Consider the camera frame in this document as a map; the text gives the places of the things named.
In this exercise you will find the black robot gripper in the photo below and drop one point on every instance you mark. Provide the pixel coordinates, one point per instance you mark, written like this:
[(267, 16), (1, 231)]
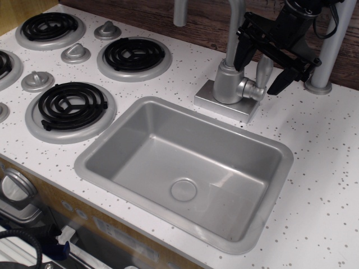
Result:
[(282, 40)]

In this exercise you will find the silver faucet lever handle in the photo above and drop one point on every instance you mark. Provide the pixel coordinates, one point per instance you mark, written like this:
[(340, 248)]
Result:
[(256, 90)]

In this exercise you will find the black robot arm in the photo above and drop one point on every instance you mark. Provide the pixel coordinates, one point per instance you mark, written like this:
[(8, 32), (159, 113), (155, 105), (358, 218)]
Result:
[(283, 40)]

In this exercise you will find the silver toy faucet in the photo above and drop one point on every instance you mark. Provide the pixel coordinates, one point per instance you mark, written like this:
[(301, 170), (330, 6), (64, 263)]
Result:
[(220, 95)]

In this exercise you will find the grey support pole with base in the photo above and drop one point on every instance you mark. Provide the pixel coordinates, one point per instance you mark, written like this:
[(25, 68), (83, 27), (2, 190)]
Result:
[(319, 83)]

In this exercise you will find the back right stove burner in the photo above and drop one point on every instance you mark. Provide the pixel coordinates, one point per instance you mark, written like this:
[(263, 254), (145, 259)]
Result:
[(134, 59)]

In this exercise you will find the grey toy sink basin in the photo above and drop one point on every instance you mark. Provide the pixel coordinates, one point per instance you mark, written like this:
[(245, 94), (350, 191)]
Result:
[(216, 182)]

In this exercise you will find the silver stove knob top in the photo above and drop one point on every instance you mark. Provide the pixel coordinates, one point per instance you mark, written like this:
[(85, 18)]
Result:
[(107, 31)]

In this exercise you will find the silver stove knob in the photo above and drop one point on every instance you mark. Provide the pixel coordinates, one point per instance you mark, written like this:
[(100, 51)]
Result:
[(75, 54), (107, 31), (37, 81)]

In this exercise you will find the silver stove knob middle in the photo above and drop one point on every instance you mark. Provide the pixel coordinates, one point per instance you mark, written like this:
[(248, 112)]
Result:
[(75, 54)]

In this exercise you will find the front right stove burner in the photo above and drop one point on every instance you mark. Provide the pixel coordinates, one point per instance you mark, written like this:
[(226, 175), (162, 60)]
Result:
[(70, 112)]

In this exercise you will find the back left stove burner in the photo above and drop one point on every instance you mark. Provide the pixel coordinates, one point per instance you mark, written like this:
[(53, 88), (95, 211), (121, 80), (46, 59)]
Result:
[(50, 31)]

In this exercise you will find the silver stove knob lower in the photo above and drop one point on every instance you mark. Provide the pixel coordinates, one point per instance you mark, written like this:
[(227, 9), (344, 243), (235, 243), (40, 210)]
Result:
[(37, 81)]

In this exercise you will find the left edge stove burner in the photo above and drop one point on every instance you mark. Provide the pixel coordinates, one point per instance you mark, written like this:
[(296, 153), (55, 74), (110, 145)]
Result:
[(11, 69)]

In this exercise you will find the silver stove knob left edge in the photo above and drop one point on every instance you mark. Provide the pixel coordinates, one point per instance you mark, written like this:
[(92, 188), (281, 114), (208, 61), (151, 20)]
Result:
[(4, 112)]

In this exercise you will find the blue clamp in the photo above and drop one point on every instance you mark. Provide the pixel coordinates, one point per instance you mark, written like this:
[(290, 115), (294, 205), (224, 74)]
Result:
[(62, 251)]

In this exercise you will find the silver oven door handle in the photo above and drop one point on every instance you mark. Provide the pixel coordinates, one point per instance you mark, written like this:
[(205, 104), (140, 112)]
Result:
[(16, 189)]

